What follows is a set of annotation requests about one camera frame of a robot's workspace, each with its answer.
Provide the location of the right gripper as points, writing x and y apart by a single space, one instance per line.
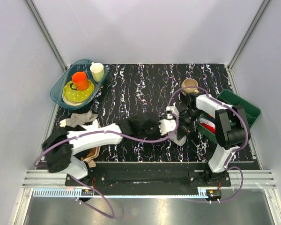
184 130

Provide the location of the grey underwear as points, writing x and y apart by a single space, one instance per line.
180 141

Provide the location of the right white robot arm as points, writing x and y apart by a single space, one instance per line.
231 131

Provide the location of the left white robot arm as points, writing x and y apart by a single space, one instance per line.
67 142

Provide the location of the red white rolled underwear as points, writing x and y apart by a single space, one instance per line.
210 126

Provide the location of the beige ceramic mug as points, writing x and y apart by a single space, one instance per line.
189 86

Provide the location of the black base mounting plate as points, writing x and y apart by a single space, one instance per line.
148 178

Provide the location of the beige tan garment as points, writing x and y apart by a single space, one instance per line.
91 155

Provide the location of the cream yellow cup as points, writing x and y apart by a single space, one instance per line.
97 70

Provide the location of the light grey garment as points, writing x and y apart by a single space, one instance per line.
79 119

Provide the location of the orange cup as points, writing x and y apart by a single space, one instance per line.
79 81

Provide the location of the yellow green dotted plate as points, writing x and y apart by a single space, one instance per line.
72 96

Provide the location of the teal transparent plastic basin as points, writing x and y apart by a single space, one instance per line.
79 66

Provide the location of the black garment pile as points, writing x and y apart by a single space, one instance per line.
64 130

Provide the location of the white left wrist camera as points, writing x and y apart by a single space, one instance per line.
166 126

